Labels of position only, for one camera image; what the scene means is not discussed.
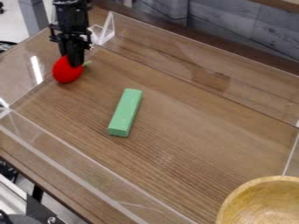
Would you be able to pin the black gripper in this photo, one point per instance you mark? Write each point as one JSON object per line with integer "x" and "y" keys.
{"x": 79, "y": 37}

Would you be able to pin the red plush fruit green leaves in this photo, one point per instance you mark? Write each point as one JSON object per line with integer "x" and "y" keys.
{"x": 64, "y": 73}

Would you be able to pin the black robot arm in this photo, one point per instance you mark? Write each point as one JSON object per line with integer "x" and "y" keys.
{"x": 69, "y": 29}

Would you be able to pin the green rectangular block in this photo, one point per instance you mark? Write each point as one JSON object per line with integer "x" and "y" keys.
{"x": 123, "y": 117}

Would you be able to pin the wooden bowl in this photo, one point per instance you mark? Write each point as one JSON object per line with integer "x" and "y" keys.
{"x": 263, "y": 201}

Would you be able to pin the clear acrylic tray enclosure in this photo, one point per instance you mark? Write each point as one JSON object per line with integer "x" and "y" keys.
{"x": 216, "y": 124}

